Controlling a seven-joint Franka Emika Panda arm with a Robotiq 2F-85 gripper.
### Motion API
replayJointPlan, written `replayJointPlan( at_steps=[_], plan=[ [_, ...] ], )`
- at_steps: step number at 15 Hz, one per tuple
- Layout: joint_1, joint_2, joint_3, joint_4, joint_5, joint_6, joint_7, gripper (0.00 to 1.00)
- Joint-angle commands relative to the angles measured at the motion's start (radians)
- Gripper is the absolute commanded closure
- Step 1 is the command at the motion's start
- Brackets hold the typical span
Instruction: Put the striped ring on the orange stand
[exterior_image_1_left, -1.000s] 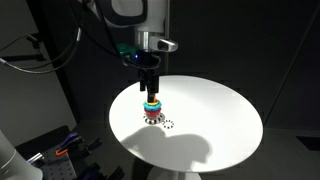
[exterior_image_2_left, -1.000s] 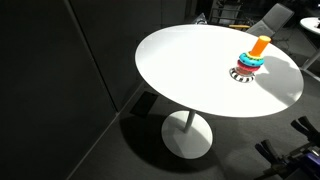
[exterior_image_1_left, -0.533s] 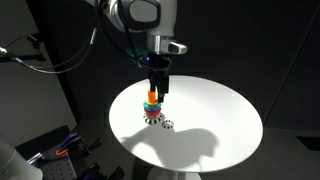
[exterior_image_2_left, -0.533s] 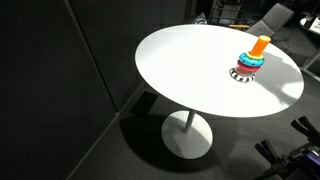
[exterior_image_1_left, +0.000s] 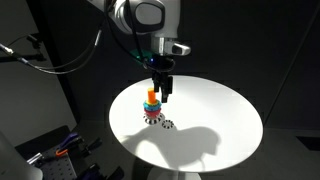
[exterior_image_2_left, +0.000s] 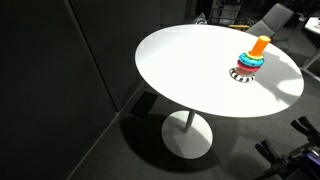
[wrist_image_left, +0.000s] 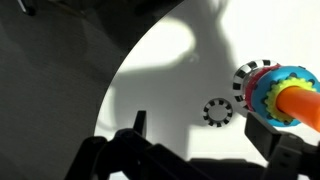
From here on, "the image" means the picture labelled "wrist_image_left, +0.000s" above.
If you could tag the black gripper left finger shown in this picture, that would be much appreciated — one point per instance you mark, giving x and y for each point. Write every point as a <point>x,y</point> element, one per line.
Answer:
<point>100,160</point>

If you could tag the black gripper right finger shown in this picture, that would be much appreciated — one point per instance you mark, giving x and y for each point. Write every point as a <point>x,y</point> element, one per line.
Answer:
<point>286,160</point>

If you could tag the orange stacking stand post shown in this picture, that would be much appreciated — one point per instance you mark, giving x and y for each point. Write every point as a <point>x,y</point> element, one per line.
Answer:
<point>300,105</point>

